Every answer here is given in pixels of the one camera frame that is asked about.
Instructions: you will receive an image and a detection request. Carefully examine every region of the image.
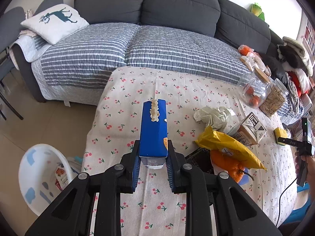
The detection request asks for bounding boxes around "yellow green sponge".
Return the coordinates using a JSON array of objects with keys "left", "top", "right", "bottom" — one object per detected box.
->
[{"left": 273, "top": 127, "right": 288, "bottom": 146}]

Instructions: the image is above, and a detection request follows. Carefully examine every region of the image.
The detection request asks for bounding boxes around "white nut snack packet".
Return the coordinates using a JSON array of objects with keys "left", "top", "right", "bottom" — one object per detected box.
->
[{"left": 55, "top": 162, "right": 73, "bottom": 191}]

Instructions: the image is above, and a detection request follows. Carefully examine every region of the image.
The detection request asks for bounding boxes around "orange tangerine with stem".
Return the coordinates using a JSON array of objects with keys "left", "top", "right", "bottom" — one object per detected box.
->
[{"left": 210, "top": 150, "right": 254, "bottom": 183}]

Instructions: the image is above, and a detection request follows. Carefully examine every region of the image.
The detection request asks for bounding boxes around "light blue milk carton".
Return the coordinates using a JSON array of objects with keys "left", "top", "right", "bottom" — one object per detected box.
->
[{"left": 228, "top": 112, "right": 267, "bottom": 146}]

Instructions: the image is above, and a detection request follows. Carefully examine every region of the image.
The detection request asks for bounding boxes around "yellow snack bag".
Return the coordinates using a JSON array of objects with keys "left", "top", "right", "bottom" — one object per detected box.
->
[{"left": 195, "top": 126, "right": 267, "bottom": 171}]

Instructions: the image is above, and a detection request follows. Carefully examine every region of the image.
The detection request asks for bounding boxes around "white tissue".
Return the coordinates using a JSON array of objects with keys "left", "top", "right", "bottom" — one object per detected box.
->
[{"left": 193, "top": 106, "right": 239, "bottom": 134}]

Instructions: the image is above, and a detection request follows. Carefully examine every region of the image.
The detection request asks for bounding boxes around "blue cracker box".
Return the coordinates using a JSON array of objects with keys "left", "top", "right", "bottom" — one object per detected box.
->
[{"left": 138, "top": 99, "right": 168, "bottom": 169}]

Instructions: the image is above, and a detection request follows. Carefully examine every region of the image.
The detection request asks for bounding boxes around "blue tissue box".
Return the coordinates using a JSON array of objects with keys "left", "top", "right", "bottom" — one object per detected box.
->
[{"left": 238, "top": 174, "right": 249, "bottom": 185}]

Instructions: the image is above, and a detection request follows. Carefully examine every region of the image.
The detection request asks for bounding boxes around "white plastic trash bin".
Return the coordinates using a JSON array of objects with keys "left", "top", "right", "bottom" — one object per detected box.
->
[{"left": 18, "top": 144, "right": 78, "bottom": 216}]

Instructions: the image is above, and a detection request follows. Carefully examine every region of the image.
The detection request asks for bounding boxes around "person right hand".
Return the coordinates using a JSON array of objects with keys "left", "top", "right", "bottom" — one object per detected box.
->
[{"left": 295, "top": 151, "right": 315, "bottom": 202}]

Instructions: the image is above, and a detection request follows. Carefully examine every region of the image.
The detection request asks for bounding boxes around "glass jar with sticks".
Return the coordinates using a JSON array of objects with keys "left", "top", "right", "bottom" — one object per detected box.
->
[{"left": 259, "top": 78, "right": 288, "bottom": 118}]

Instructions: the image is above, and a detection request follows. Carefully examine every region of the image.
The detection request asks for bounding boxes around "black plastic food tray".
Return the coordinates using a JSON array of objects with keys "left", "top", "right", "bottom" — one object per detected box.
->
[{"left": 185, "top": 147, "right": 214, "bottom": 174}]

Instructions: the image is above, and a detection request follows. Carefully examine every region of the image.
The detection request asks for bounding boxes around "glass jar with tangerines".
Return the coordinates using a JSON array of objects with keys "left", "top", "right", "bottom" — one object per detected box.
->
[{"left": 236, "top": 68, "right": 271, "bottom": 108}]

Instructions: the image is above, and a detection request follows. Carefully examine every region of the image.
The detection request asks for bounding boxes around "pile of clothes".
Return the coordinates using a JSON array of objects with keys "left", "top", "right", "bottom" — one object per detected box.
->
[{"left": 277, "top": 37, "right": 313, "bottom": 124}]

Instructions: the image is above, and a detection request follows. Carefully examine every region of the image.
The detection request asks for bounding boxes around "cherry print tablecloth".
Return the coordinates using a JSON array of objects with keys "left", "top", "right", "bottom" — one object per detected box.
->
[{"left": 82, "top": 67, "right": 297, "bottom": 235}]

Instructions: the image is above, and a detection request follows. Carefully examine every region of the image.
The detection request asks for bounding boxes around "bag of snacks on sofa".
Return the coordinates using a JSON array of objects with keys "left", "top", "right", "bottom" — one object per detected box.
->
[{"left": 238, "top": 45, "right": 271, "bottom": 76}]

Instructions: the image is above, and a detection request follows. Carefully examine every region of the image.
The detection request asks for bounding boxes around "grey striped quilt cover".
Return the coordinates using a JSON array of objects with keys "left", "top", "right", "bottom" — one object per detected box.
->
[{"left": 9, "top": 22, "right": 304, "bottom": 126}]

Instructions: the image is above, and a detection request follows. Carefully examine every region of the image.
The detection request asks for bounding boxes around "green plush toy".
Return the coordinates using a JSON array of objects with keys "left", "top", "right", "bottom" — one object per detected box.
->
[{"left": 250, "top": 3, "right": 265, "bottom": 21}]

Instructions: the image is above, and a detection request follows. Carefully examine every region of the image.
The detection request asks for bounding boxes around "dark grey sofa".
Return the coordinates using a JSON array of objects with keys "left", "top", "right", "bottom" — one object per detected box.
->
[{"left": 12, "top": 0, "right": 286, "bottom": 103}]

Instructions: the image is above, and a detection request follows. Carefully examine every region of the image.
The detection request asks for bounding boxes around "white deer print pillow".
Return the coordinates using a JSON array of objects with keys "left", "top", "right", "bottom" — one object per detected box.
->
[{"left": 21, "top": 4, "right": 89, "bottom": 45}]

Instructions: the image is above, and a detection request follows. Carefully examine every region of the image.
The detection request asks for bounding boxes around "grey folding chair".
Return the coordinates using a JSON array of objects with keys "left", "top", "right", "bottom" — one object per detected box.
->
[{"left": 0, "top": 6, "right": 27, "bottom": 121}]

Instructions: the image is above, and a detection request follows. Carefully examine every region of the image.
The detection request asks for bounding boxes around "black cable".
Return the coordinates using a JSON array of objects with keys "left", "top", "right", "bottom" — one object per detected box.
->
[{"left": 275, "top": 176, "right": 299, "bottom": 228}]

